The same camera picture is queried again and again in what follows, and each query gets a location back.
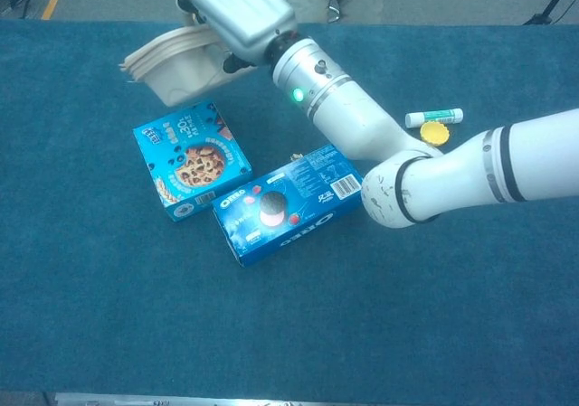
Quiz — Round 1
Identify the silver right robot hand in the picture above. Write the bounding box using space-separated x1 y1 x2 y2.
176 0 298 73

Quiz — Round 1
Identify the beige lidded lunch box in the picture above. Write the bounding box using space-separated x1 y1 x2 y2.
118 24 259 109

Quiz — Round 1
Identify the blue Oreo box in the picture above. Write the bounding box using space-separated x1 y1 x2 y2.
211 145 365 269

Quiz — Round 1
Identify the white green glue stick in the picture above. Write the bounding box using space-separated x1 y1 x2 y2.
404 107 465 129

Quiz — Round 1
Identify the yellow object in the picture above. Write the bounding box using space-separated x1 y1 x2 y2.
419 121 451 148

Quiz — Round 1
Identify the light blue cookie box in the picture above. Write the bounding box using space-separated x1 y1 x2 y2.
132 100 253 223

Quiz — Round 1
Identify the shiny metal handheld object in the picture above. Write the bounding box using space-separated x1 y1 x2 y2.
326 0 346 24

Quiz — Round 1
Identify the blue felt table cloth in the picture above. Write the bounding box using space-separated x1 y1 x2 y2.
0 19 579 401

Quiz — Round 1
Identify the metal table frame rail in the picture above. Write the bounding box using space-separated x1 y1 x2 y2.
43 391 290 406

